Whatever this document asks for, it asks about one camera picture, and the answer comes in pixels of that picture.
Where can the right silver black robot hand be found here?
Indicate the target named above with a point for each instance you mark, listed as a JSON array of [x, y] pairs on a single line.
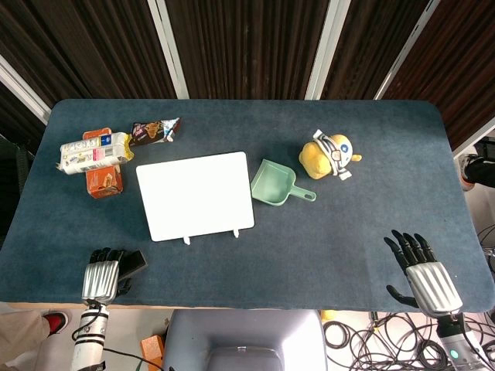
[[430, 279]]

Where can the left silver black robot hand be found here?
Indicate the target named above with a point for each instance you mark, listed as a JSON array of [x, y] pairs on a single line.
[[99, 276]]

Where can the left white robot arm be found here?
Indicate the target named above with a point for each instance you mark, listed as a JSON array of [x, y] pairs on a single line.
[[89, 335]]

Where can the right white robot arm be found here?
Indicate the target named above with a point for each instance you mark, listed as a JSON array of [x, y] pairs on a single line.
[[458, 342]]

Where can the white rectangular board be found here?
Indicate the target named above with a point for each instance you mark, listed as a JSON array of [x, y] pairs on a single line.
[[195, 196]]

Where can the red white shoe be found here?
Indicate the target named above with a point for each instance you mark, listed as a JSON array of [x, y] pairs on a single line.
[[56, 321]]

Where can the orange block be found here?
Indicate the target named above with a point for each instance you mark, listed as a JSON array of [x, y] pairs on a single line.
[[152, 348]]

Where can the orange snack box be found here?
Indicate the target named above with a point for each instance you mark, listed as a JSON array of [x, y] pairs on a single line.
[[103, 174]]

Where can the black grey shoe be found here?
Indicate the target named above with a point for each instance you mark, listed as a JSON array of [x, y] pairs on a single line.
[[476, 171]]

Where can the white cracker package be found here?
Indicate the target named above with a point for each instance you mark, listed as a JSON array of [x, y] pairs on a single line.
[[93, 153]]

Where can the blue felt table mat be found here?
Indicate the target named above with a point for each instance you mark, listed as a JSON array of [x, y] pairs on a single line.
[[247, 239]]

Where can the dark brown snack wrapper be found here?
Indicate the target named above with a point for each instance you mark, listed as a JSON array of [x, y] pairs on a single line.
[[152, 132]]

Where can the grey robot torso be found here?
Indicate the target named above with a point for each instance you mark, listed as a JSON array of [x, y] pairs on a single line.
[[245, 341]]

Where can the yellow plush duck toy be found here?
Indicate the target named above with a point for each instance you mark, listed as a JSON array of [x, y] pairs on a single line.
[[325, 156]]

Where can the green plastic dustpan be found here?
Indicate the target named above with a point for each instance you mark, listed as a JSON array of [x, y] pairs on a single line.
[[274, 183]]

